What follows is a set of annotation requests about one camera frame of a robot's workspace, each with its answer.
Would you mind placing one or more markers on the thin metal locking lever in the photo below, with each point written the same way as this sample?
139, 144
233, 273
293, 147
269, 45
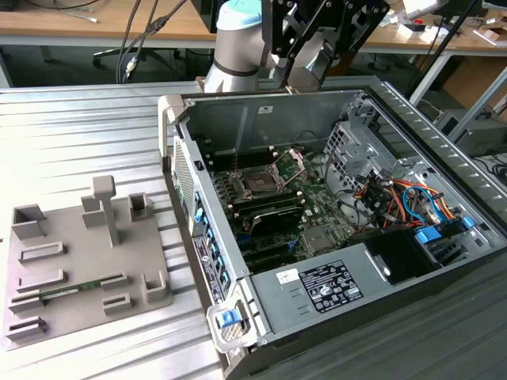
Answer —
236, 160

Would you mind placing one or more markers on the black slanted stand pole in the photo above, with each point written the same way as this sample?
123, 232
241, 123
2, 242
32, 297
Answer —
439, 51

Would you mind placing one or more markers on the grey parts rack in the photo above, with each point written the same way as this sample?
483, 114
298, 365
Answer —
99, 257

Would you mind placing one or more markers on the blue disk carrier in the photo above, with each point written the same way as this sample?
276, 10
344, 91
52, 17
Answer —
427, 235

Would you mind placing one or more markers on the blue case latch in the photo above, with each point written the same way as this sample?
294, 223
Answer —
229, 318

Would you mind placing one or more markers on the green RAM stick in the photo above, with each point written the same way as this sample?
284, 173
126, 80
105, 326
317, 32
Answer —
69, 288

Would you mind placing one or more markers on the perforated metal drive cage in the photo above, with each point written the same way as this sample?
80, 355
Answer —
348, 158

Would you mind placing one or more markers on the green motherboard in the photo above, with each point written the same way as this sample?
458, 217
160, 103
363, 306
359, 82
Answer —
317, 206

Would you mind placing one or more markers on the black installed RAM sticks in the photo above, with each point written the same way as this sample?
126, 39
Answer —
265, 200

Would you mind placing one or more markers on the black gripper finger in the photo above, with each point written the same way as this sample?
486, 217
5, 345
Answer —
364, 20
277, 23

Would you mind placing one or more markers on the square chipset heatsink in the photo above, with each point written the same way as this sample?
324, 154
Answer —
317, 239

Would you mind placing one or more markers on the white box with red part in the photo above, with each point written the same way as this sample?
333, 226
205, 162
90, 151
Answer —
416, 32

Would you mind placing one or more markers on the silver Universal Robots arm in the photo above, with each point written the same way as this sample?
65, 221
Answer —
233, 51

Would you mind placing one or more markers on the small blue clip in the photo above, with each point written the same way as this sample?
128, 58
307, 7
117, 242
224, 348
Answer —
467, 221

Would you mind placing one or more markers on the grey computer beside table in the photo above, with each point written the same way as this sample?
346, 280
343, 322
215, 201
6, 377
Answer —
483, 136

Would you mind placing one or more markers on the brown cardboard box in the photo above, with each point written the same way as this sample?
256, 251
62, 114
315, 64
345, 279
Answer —
475, 83

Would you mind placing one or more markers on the long wooden desk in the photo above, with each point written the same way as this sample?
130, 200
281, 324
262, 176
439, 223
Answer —
99, 23

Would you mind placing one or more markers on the open grey PC case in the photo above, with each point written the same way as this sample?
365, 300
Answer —
416, 301

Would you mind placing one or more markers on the white desk frame leg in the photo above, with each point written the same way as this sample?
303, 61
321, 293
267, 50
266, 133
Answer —
431, 75

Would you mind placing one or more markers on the grey power supply unit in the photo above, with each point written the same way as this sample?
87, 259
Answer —
277, 305

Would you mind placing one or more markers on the CPU socket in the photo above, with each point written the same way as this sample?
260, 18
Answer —
259, 183

